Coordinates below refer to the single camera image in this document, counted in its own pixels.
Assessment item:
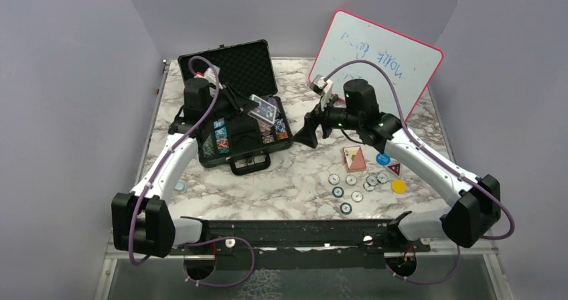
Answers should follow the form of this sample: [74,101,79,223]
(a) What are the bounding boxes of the red white chip stack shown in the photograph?
[216,138,230,154]

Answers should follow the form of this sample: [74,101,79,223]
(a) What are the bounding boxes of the orange blue chip stack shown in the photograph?
[258,121,275,144]

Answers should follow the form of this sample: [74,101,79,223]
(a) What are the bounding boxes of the pink framed whiteboard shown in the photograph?
[308,9,444,119]

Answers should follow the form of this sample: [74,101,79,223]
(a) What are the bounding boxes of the blue white chip stack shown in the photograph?
[274,118,289,140]

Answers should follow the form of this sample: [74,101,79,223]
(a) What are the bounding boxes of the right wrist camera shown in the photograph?
[309,75,333,111]

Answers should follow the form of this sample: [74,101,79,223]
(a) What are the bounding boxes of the red playing card deck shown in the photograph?
[342,145,367,173]

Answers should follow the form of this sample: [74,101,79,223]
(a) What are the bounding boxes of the red triangular acrylic button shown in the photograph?
[386,163,402,177]

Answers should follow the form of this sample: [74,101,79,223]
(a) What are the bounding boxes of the blue small blind button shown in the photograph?
[375,153,391,166]

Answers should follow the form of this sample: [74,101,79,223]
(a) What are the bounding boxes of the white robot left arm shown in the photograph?
[111,81,221,266]

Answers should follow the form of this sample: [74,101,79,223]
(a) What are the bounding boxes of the light blue small container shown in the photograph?
[174,181,186,194]

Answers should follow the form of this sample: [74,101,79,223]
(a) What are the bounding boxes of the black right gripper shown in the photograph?
[292,92,361,149]

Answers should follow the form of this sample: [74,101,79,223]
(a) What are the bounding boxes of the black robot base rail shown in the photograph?
[170,219,430,271]

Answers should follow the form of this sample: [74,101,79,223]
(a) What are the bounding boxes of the blue playing card deck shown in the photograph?
[247,94,277,126]

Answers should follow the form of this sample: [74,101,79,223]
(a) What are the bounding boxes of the black poker set case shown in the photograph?
[191,40,293,175]

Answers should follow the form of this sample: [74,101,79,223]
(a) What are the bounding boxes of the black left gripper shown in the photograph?
[205,82,261,123]

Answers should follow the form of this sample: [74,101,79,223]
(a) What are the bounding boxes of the yellow round button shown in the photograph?
[390,179,407,194]

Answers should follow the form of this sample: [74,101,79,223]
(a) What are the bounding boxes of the green blue chip stack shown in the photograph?
[202,135,216,158]

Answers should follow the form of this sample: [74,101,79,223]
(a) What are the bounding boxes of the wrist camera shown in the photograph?
[196,66,220,87]
[309,75,333,111]

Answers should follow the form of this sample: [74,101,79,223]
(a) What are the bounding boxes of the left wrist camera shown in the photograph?
[196,66,220,87]

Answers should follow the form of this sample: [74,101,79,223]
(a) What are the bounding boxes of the light blue chip stack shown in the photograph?
[214,118,227,141]

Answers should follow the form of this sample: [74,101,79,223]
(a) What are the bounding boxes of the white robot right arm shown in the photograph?
[294,78,500,251]

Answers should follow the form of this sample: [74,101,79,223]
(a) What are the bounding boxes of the green blue poker chip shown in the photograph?
[332,186,344,198]
[339,202,353,215]

